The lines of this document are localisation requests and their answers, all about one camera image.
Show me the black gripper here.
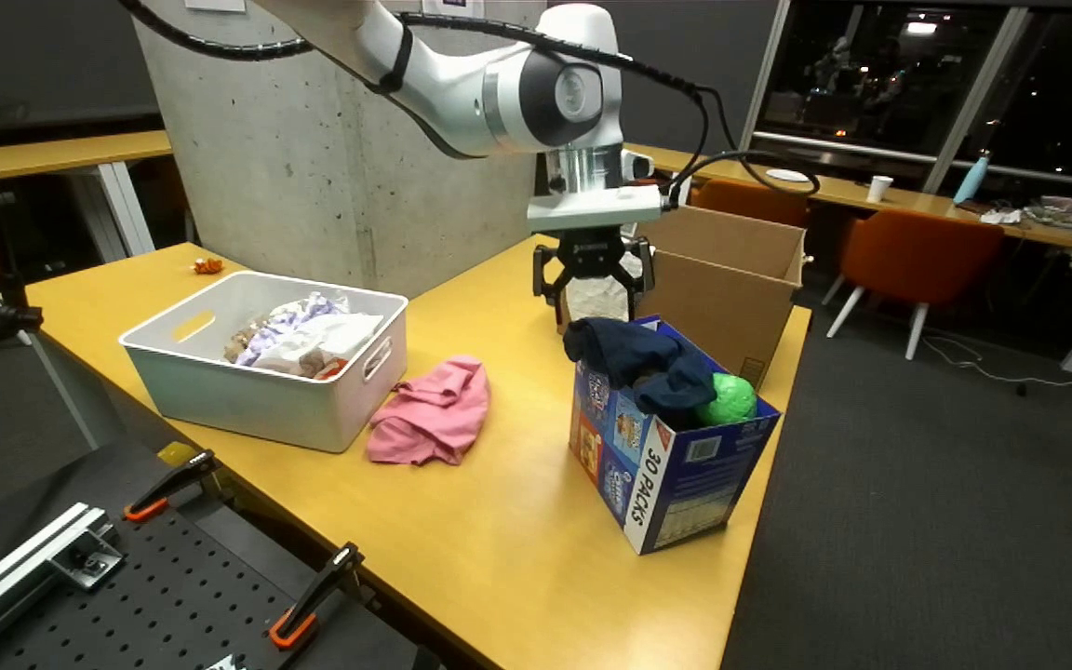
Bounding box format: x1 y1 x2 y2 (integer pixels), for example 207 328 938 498
533 227 662 328

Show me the navy blue cloth garment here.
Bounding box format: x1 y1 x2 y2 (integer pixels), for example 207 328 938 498
562 316 722 415

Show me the pink cloth garment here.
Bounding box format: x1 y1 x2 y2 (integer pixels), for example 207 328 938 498
363 356 495 470

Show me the brown cardboard box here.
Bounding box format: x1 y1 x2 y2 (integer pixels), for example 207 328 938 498
633 199 810 387

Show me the green ball toy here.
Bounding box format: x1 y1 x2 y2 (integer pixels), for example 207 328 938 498
695 367 758 426

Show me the blue printed cardboard box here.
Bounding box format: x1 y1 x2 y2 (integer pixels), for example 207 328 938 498
564 312 786 557

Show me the white plastic washing basket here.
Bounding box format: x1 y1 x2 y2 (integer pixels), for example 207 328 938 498
120 268 413 452

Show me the white towel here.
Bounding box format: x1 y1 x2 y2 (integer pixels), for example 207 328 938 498
562 271 633 328

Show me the orange chair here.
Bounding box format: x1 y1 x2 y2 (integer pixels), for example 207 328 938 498
821 208 1007 363
687 177 810 229

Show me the white cloth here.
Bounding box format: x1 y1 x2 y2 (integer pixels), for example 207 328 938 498
291 310 386 380

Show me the purple checkered cloth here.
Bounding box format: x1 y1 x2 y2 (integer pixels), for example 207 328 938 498
233 289 353 373

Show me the concrete pillar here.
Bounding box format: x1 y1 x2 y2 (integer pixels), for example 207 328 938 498
130 0 543 297

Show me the long wooden desk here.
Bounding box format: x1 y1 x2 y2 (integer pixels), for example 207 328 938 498
626 136 1072 420

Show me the teal water bottle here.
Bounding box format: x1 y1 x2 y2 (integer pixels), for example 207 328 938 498
948 145 994 208

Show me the black orange clamp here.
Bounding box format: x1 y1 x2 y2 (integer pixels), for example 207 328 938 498
263 541 368 655
120 445 219 529

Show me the grey bag pile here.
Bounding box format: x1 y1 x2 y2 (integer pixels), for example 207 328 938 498
977 192 1072 244

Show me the black perforated mounting board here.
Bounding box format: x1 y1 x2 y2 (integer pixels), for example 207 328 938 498
0 438 429 670

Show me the wooden side desk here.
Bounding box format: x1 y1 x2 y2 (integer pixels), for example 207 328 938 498
0 125 177 263

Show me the silver wrist camera bar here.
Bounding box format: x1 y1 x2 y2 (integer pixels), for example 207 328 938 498
526 181 671 233

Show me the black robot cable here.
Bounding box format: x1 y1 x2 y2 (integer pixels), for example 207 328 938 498
120 0 825 211

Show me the white window frame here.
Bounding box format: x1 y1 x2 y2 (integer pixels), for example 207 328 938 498
733 0 1072 198

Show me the aluminium rail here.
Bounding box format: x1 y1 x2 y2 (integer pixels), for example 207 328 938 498
0 498 128 655

